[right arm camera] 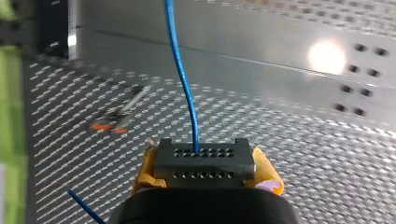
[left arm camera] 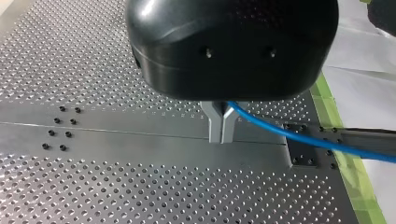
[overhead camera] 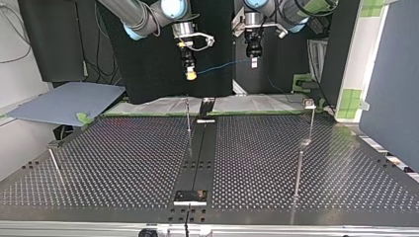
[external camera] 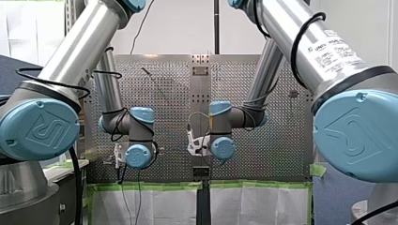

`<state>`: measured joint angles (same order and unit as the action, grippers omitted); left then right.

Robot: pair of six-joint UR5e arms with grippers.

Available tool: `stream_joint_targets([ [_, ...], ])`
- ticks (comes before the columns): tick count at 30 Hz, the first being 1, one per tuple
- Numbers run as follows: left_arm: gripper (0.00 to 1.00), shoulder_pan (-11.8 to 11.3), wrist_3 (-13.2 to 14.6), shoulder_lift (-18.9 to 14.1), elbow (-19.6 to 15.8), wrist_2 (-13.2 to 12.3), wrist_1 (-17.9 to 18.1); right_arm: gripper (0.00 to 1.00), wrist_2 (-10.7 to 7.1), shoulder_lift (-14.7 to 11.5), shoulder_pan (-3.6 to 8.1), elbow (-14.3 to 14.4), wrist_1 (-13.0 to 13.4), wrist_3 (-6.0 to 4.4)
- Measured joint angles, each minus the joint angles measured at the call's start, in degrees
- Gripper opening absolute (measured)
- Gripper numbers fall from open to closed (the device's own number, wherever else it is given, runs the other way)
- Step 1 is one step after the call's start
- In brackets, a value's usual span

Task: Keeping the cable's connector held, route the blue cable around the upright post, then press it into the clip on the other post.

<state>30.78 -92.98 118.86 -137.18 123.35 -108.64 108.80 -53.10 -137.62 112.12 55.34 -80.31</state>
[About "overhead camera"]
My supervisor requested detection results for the black cabinet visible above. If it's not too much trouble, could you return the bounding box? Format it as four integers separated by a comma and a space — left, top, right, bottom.
17, 0, 87, 83

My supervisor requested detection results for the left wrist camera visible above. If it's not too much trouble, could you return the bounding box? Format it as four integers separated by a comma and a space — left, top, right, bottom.
230, 11, 290, 40

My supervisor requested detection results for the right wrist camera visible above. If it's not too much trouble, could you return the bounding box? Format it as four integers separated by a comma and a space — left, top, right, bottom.
172, 31, 215, 52

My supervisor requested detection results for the metal post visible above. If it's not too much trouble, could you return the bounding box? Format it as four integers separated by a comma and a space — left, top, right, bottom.
302, 98, 318, 146
293, 150, 304, 199
47, 148, 67, 186
185, 98, 192, 133

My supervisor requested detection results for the connector holder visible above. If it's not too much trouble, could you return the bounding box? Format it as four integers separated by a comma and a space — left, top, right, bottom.
198, 96, 217, 119

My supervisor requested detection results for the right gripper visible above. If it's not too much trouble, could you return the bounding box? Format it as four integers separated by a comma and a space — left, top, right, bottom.
178, 44, 199, 81

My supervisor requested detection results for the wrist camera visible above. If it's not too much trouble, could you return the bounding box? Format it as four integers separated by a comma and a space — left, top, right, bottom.
172, 31, 215, 52
230, 11, 290, 40

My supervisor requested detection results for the grey wall cable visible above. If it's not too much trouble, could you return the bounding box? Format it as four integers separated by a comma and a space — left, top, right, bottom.
0, 4, 33, 64

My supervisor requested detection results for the black cable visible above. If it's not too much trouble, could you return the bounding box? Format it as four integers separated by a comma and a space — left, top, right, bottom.
276, 0, 340, 26
139, 1, 202, 38

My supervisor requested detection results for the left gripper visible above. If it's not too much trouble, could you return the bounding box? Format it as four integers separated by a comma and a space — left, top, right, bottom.
244, 29, 264, 70

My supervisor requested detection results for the grey board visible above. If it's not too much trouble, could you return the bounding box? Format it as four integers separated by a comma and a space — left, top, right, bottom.
6, 81, 127, 128

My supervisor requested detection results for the black panel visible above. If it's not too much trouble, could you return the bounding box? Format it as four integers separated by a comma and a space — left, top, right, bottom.
96, 0, 330, 106

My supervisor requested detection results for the blue cable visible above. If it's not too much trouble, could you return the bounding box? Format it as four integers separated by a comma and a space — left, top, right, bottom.
197, 58, 297, 104

